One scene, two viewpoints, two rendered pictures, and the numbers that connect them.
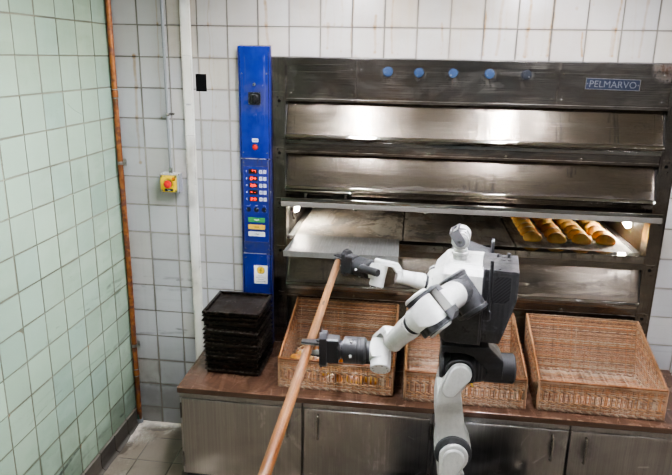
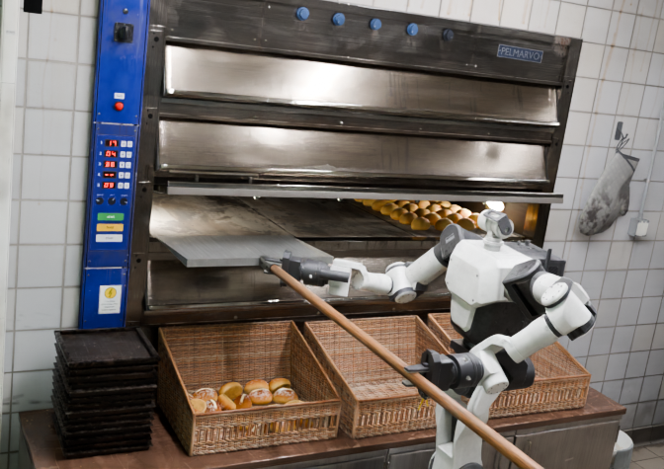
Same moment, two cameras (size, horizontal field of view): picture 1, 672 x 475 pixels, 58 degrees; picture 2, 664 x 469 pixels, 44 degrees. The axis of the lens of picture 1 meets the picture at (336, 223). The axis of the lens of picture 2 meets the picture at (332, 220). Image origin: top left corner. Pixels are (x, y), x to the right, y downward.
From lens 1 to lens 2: 1.48 m
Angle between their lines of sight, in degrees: 35
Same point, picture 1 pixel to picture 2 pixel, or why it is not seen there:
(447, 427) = (465, 453)
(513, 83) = (434, 42)
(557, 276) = not seen: hidden behind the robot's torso
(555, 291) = not seen: hidden behind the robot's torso
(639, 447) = (568, 438)
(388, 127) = (298, 87)
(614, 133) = (519, 107)
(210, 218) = (30, 217)
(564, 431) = (511, 437)
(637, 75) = (540, 45)
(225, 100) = (72, 31)
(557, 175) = (465, 152)
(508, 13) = not seen: outside the picture
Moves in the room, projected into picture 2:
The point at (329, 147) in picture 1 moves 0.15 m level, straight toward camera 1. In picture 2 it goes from (220, 111) to (241, 117)
